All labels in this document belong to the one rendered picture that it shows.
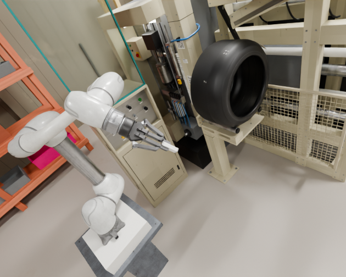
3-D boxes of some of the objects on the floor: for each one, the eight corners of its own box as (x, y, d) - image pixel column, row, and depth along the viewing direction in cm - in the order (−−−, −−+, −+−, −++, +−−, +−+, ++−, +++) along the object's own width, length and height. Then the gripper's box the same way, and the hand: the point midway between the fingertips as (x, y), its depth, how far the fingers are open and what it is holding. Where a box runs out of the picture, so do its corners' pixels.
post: (215, 172, 240) (100, -187, 88) (222, 165, 244) (124, -189, 92) (223, 177, 231) (112, -215, 78) (231, 170, 235) (139, -216, 83)
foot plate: (207, 173, 243) (206, 172, 241) (221, 159, 252) (221, 158, 250) (224, 184, 223) (224, 183, 222) (239, 168, 232) (239, 167, 231)
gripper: (114, 137, 72) (174, 164, 76) (129, 107, 76) (185, 134, 81) (113, 142, 78) (168, 166, 83) (127, 114, 83) (179, 139, 87)
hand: (169, 147), depth 81 cm, fingers closed
